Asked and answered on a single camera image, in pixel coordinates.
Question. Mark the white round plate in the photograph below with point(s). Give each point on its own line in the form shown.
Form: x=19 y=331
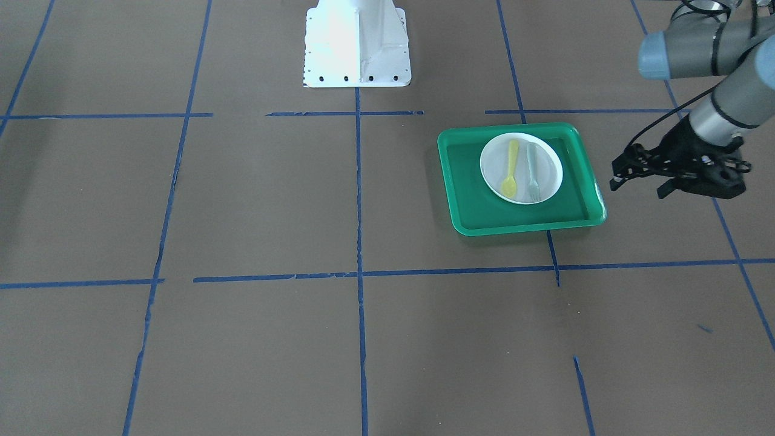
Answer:
x=493 y=162

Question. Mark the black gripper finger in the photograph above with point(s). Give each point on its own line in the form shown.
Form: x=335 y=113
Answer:
x=670 y=186
x=632 y=162

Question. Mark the green plastic tray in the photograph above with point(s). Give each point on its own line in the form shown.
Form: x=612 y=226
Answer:
x=476 y=211

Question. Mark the yellow plastic spoon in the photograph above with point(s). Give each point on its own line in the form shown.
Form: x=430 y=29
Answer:
x=509 y=186

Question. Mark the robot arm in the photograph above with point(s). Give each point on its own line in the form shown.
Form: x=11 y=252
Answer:
x=703 y=41

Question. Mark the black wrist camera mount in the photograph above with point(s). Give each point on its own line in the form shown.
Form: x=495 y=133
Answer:
x=721 y=177

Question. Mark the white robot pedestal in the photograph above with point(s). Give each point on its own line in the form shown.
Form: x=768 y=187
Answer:
x=356 y=44

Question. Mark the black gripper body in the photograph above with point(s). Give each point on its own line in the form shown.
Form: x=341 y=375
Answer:
x=679 y=147

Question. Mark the clear plastic fork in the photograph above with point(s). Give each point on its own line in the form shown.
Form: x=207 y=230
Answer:
x=533 y=188

